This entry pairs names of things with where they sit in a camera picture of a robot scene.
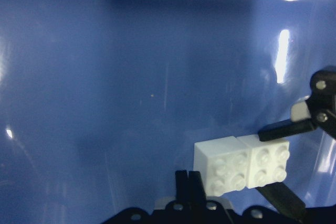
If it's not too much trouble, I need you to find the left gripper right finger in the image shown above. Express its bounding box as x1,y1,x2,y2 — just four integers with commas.
257,182,307,220

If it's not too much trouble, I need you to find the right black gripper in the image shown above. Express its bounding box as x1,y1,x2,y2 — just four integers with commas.
257,68,335,142

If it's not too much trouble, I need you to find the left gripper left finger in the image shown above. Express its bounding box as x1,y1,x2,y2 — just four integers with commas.
175,170,206,210

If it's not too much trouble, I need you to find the white block robot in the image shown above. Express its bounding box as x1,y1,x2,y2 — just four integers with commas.
237,134,290,189
193,136,250,197

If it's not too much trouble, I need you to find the blue plastic tray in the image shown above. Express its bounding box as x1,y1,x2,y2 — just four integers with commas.
1,0,335,223

